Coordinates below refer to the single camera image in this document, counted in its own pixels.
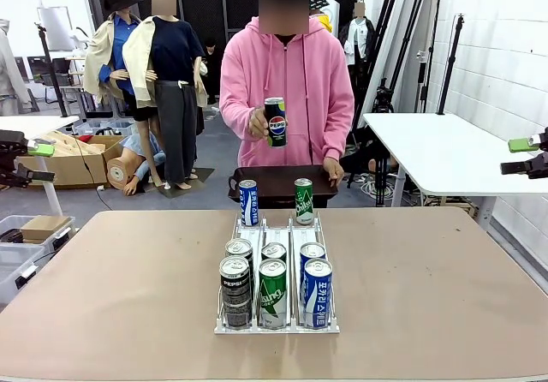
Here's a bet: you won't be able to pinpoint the black tripod stand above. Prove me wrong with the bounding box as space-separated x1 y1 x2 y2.
34 22 69 117

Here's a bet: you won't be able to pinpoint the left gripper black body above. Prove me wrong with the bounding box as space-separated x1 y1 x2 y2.
0 129 14 186

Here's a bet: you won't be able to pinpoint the person's right hand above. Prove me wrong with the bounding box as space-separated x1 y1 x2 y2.
247 105 269 140

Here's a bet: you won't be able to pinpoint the mannequin in white coat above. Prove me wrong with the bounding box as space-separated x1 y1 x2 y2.
337 1 378 100

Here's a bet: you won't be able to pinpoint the large cardboard box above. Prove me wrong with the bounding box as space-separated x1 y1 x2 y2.
16 129 125 187

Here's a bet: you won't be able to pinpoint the black Pepsi zero can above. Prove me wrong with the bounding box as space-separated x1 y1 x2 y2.
219 256 252 330

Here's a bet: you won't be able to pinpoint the mannequin in yellow hoodie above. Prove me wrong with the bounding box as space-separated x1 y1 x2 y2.
310 0 342 36

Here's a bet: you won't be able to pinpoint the mannequin with black hat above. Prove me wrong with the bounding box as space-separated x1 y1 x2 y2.
83 0 166 188

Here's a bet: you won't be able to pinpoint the black floor cable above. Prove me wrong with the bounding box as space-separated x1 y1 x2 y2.
74 137 112 212

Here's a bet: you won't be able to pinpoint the green Chilsung cider can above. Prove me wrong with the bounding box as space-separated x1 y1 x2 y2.
294 177 314 226
260 242 289 266
258 258 289 330

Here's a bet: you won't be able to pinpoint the white cables on floor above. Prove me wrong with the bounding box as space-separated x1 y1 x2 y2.
359 176 395 201

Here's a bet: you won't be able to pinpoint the white board panel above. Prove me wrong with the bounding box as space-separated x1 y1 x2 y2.
37 6 76 52

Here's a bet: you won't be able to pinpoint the wooden crate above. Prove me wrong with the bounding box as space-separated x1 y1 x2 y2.
423 195 479 218

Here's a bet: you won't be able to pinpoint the blue Pocari Sweat can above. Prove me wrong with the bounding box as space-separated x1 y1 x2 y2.
302 258 334 330
238 179 259 228
299 242 328 267

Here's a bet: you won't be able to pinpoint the person in pink hoodie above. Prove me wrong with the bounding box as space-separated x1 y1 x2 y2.
218 0 355 210

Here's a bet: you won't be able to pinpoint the black camera on tripod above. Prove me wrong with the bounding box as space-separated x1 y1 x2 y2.
371 77 395 114

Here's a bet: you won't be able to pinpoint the large white table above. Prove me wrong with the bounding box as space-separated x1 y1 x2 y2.
362 112 548 229

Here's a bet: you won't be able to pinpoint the clear plastic storage bin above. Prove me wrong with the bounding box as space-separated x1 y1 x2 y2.
0 214 77 254
0 243 46 306

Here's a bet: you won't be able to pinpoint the mannequin in navy top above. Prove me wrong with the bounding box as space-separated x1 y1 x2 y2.
122 0 210 191

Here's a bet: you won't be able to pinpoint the black leaning stand poles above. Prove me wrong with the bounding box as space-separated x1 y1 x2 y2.
354 0 444 113

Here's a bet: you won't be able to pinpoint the small flat cardboard box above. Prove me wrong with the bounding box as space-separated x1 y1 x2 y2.
20 214 73 245

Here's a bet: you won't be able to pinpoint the black light stand pole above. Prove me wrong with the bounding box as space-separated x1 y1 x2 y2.
436 13 466 116

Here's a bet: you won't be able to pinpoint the dark mannequin base plate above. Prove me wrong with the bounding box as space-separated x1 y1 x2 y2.
156 167 215 199

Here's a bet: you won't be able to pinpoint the figure in black clothes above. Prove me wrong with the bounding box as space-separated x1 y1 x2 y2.
203 38 221 105

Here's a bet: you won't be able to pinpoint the black Pepsi can lime top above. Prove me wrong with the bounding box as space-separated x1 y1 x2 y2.
224 238 255 291
264 97 289 148

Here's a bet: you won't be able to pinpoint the mannequin lying on floor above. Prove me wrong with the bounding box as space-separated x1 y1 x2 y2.
106 133 167 197

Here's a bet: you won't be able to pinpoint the white table with leg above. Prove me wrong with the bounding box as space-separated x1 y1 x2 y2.
0 115 80 216

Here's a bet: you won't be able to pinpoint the white can dispenser rack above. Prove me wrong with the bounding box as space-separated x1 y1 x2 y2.
213 212 342 335

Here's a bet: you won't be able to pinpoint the person's left hand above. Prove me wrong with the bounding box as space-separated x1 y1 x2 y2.
323 157 346 188

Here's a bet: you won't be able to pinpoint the dark brown serving tray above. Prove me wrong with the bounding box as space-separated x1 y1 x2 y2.
228 165 339 203

